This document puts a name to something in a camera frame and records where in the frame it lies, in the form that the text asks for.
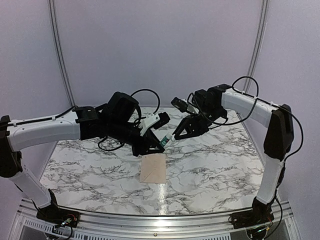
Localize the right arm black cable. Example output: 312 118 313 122
187 76 305 157

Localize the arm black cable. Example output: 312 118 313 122
7 88 161 151
187 76 305 157

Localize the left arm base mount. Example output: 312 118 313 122
36 189 80 228

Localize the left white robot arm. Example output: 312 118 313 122
0 91 170 223

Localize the aluminium front rail frame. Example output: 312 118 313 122
8 198 301 240

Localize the left aluminium corner post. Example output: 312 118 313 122
47 0 76 107

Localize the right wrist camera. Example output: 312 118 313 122
170 97 199 115

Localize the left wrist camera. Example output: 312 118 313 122
138 112 170 137

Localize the white glue stick cap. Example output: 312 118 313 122
168 133 176 142

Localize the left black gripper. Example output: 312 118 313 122
107 117 165 158

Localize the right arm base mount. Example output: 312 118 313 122
228 197 275 229

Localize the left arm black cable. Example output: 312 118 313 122
7 88 161 151

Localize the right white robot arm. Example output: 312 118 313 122
171 84 295 224

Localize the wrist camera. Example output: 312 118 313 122
170 97 199 115
138 112 170 137

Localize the aluminium corner post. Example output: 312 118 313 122
47 0 76 107
243 0 270 93

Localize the right aluminium corner post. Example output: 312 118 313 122
243 0 270 93

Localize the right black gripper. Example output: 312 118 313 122
173 106 225 140

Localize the small green white sticker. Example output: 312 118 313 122
160 136 171 147

